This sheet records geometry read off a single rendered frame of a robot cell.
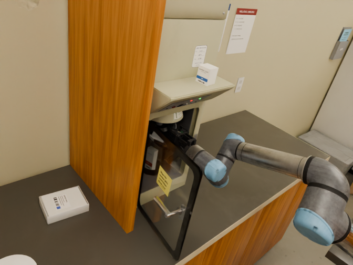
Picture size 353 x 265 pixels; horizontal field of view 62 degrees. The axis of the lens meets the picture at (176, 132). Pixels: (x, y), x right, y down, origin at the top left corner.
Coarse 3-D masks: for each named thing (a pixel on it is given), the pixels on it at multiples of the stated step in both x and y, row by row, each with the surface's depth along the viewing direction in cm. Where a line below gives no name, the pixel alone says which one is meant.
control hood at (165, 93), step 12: (156, 84) 96; (168, 84) 98; (180, 84) 100; (192, 84) 102; (216, 84) 106; (228, 84) 108; (156, 96) 93; (168, 96) 90; (180, 96) 92; (192, 96) 95; (216, 96) 116; (156, 108) 95
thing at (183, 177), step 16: (160, 144) 96; (144, 160) 107; (160, 160) 98; (176, 160) 90; (144, 176) 109; (176, 176) 91; (192, 176) 84; (144, 192) 112; (160, 192) 101; (176, 192) 93; (192, 192) 85; (144, 208) 114; (192, 208) 88; (160, 224) 105; (176, 224) 96; (160, 240) 107; (176, 240) 97; (176, 256) 99
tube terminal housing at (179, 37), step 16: (176, 32) 93; (192, 32) 97; (208, 32) 102; (160, 48) 92; (176, 48) 96; (192, 48) 101; (208, 48) 107; (160, 64) 95; (176, 64) 100; (160, 80) 98; (160, 112) 106; (176, 112) 112; (192, 128) 130
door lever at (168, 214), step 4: (156, 196) 95; (156, 200) 94; (160, 200) 94; (160, 204) 93; (160, 208) 92; (164, 208) 91; (176, 208) 94; (180, 208) 92; (164, 212) 91; (168, 212) 90; (172, 212) 91; (176, 212) 92; (180, 212) 92; (168, 216) 90
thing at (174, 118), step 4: (180, 112) 119; (164, 116) 114; (168, 116) 115; (172, 116) 116; (176, 116) 117; (180, 116) 119; (152, 120) 115; (156, 120) 115; (160, 120) 115; (164, 120) 115; (168, 120) 115; (172, 120) 116; (176, 120) 117
